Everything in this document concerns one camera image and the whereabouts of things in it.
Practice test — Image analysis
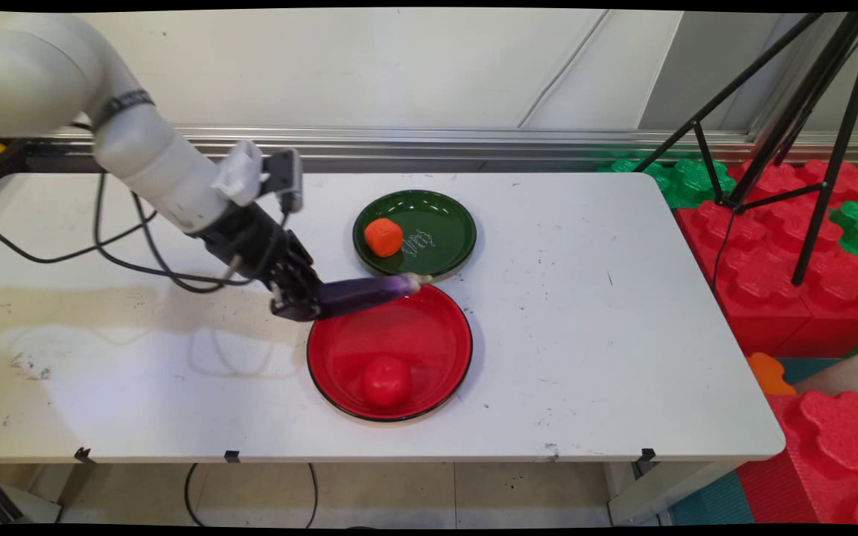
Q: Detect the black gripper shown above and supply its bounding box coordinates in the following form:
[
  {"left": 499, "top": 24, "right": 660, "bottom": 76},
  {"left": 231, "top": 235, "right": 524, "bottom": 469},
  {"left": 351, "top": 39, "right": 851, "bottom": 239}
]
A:
[{"left": 189, "top": 201, "right": 324, "bottom": 323}]

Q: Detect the purple toy eggplant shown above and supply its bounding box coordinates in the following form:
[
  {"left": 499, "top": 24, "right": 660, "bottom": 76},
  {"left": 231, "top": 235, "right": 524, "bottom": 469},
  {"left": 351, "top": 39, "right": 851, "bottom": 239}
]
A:
[{"left": 315, "top": 272, "right": 434, "bottom": 320}]

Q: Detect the orange toy fruit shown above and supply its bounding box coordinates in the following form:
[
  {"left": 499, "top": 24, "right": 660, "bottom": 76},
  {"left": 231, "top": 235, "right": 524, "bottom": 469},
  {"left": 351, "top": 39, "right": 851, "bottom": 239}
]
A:
[{"left": 364, "top": 218, "right": 404, "bottom": 258}]

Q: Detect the red toy tomato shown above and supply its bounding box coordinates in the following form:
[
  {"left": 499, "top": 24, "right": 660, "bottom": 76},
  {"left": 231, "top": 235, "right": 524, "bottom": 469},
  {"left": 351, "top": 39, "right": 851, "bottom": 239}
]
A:
[{"left": 362, "top": 356, "right": 413, "bottom": 408}]

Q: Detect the red plate with black rim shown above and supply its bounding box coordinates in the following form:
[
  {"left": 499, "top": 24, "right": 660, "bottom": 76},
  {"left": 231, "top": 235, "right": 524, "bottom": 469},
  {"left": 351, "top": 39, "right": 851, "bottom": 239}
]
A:
[{"left": 307, "top": 283, "right": 474, "bottom": 423}]

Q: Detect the dark green plate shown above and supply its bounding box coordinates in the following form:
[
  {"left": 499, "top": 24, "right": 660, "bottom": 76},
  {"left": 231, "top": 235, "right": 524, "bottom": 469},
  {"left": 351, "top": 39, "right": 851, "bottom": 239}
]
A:
[{"left": 352, "top": 189, "right": 478, "bottom": 280}]

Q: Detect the white table leg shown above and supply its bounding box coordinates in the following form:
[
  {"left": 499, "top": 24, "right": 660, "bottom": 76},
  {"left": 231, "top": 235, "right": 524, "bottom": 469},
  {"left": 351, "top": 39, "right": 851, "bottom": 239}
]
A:
[{"left": 606, "top": 461, "right": 744, "bottom": 526}]

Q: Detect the large red foam block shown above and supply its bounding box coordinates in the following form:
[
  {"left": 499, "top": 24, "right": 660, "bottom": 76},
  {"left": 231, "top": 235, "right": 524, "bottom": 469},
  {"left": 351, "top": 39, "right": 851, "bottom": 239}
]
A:
[{"left": 676, "top": 159, "right": 858, "bottom": 359}]

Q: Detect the orange foam piece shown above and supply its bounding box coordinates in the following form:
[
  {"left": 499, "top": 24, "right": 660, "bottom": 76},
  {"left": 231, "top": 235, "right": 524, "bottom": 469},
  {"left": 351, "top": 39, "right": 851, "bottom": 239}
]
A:
[{"left": 746, "top": 352, "right": 799, "bottom": 396}]

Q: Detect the red foam block with flower studs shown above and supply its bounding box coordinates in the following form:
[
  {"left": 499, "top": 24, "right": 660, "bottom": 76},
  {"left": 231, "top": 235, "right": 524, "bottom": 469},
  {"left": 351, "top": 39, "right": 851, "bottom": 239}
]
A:
[{"left": 734, "top": 390, "right": 858, "bottom": 526}]

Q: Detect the black tripod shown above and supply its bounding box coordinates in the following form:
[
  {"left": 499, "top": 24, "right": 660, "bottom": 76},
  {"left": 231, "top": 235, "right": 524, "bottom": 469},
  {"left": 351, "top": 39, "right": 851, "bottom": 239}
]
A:
[{"left": 632, "top": 11, "right": 858, "bottom": 287}]

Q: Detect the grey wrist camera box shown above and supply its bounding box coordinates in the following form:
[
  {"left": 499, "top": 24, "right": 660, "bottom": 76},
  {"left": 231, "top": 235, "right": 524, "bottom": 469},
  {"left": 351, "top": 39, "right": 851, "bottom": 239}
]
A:
[{"left": 261, "top": 148, "right": 305, "bottom": 214}]

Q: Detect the black floor cable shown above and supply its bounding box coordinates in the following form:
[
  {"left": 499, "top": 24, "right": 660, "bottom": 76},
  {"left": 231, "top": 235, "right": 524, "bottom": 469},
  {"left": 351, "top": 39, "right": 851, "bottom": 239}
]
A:
[{"left": 184, "top": 462, "right": 319, "bottom": 529}]

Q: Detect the aluminium wall rail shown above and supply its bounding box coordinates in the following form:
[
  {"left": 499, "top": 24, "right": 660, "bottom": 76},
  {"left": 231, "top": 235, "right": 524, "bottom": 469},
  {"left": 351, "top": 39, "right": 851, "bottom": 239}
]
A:
[{"left": 49, "top": 125, "right": 858, "bottom": 165}]

